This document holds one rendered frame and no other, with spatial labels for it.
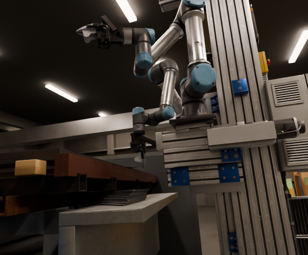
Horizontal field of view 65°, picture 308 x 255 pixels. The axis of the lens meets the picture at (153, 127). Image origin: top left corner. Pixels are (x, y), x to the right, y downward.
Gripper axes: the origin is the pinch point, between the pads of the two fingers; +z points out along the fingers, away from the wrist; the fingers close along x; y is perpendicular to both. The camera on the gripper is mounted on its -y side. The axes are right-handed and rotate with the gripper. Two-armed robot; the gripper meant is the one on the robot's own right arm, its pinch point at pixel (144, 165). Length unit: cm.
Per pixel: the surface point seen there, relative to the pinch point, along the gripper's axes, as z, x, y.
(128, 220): 20, 84, -12
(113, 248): 31, 57, 1
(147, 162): -10, -82, 12
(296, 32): -260, -305, -252
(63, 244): 24, 84, 3
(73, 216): 18, 84, 1
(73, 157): 4, 78, 5
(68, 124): -186, -511, 321
